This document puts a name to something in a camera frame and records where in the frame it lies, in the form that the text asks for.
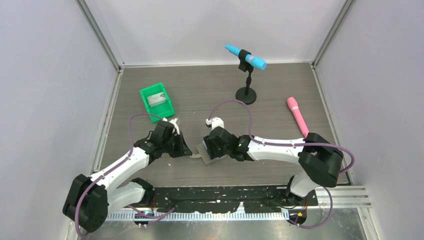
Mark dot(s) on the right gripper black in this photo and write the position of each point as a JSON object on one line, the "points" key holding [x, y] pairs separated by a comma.
{"points": [[212, 149]]}

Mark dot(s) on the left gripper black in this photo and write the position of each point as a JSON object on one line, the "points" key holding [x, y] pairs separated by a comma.
{"points": [[183, 150]]}

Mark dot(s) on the grey leather card holder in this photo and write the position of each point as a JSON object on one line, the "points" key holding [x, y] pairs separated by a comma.
{"points": [[202, 155]]}

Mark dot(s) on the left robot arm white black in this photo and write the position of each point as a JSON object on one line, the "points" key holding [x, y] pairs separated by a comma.
{"points": [[91, 198]]}

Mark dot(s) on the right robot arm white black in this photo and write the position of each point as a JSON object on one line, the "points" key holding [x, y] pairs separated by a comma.
{"points": [[319, 160]]}

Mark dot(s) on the silver VIP card stack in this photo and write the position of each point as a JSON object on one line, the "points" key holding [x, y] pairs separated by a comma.
{"points": [[156, 99]]}

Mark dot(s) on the green plastic bin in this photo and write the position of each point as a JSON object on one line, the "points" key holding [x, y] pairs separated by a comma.
{"points": [[164, 110]]}

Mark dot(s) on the black microphone stand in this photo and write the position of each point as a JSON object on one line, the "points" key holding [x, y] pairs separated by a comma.
{"points": [[246, 94]]}

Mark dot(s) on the pink toy microphone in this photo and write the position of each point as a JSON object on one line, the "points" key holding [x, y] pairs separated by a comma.
{"points": [[294, 108]]}

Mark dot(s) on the blue toy microphone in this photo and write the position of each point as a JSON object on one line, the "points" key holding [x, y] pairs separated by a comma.
{"points": [[246, 58]]}

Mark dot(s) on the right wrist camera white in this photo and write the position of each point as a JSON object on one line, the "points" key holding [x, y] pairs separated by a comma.
{"points": [[214, 122]]}

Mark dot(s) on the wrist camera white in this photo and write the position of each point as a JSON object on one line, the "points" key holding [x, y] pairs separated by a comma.
{"points": [[214, 122], [176, 124]]}

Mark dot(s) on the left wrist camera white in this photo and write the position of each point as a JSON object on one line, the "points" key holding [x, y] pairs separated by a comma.
{"points": [[176, 124]]}

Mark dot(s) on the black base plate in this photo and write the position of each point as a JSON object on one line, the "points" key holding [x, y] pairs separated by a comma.
{"points": [[224, 199]]}

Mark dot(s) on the aluminium frame rail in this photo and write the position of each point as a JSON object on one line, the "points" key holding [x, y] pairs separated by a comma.
{"points": [[339, 197]]}

